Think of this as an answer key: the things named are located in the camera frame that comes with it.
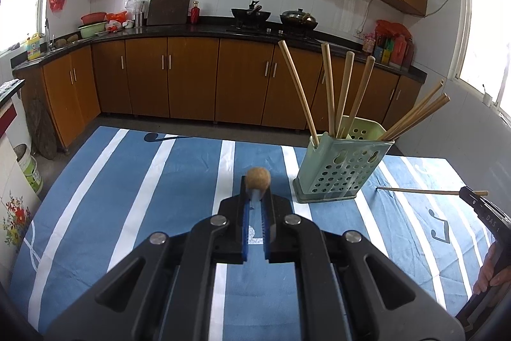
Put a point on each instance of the red plastic basin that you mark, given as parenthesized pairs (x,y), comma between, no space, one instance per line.
(94,18)

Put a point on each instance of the green plastic basin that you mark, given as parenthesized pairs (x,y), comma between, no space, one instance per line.
(92,30)

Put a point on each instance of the built-in gas stove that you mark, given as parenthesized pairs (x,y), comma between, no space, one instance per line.
(259,30)

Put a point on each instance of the metal sink faucet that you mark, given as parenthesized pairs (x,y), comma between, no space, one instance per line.
(48,35)

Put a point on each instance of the brown lower kitchen cabinets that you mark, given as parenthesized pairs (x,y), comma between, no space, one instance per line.
(191,77)

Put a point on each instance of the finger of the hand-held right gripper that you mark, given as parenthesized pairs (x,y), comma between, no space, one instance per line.
(487,213)

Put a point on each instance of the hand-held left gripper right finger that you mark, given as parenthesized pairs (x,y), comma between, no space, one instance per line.
(266,237)

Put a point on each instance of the white cup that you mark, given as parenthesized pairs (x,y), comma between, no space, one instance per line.
(487,98)

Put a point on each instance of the bright window with frame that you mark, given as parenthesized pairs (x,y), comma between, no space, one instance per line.
(489,41)

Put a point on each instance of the white plastic bucket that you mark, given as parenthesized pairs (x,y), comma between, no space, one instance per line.
(30,169)

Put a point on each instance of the yellow detergent bottle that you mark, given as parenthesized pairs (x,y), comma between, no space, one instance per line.
(33,47)

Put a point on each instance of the lidded wok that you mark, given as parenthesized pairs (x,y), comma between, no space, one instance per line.
(298,19)

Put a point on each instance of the blue white striped tablecloth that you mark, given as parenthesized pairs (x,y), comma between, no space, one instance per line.
(131,185)

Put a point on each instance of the red bottle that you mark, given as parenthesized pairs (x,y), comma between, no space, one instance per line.
(195,13)

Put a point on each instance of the group of condiment bottles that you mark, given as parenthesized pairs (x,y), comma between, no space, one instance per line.
(389,51)

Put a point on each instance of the metal cup with plastic bag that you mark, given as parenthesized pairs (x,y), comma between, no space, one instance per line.
(137,11)

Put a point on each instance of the dark cutting board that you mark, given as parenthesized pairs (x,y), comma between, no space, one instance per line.
(167,10)

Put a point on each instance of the person's right hand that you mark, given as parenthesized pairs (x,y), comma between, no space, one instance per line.
(489,273)

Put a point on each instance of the black kitchen countertop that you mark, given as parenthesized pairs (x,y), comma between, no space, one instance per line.
(179,31)

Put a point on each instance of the green perforated chopstick holder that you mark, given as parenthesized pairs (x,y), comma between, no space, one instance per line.
(339,169)

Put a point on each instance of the brown sack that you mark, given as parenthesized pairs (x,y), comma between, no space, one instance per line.
(44,129)

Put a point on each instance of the red bag behind bottles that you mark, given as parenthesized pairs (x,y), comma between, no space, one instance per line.
(393,28)

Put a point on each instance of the white floral panel appliance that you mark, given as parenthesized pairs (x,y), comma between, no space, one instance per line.
(12,185)

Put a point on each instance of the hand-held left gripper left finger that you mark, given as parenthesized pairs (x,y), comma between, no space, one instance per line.
(244,229)

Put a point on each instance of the black wok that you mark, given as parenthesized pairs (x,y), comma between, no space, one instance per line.
(249,15)

